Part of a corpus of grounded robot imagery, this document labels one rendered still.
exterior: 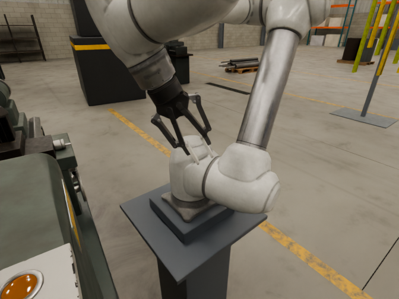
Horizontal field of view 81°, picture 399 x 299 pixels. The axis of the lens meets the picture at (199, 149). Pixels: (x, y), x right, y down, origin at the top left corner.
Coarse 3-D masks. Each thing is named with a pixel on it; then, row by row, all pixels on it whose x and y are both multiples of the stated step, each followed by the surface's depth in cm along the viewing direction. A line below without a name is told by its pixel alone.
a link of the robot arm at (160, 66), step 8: (152, 56) 46; (160, 56) 46; (168, 56) 48; (144, 64) 45; (152, 64) 46; (160, 64) 46; (168, 64) 48; (136, 72) 47; (144, 72) 46; (152, 72) 46; (160, 72) 47; (168, 72) 48; (136, 80) 49; (144, 80) 47; (152, 80) 47; (160, 80) 48; (168, 80) 50; (144, 88) 49; (152, 88) 50
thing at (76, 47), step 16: (80, 0) 426; (80, 16) 436; (80, 32) 446; (96, 32) 458; (80, 48) 422; (96, 48) 434; (80, 64) 433; (96, 64) 445; (112, 64) 459; (80, 80) 542; (96, 80) 457; (112, 80) 471; (128, 80) 486; (96, 96) 469; (112, 96) 483; (128, 96) 499; (144, 96) 516
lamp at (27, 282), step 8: (16, 280) 17; (24, 280) 17; (32, 280) 17; (8, 288) 16; (16, 288) 16; (24, 288) 16; (32, 288) 16; (8, 296) 16; (16, 296) 16; (24, 296) 16
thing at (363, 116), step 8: (392, 24) 347; (384, 48) 362; (376, 72) 378; (376, 80) 382; (368, 96) 397; (368, 104) 401; (336, 112) 434; (344, 112) 434; (352, 112) 434; (360, 112) 434; (360, 120) 395; (368, 120) 395; (376, 120) 395; (384, 120) 395; (392, 120) 395
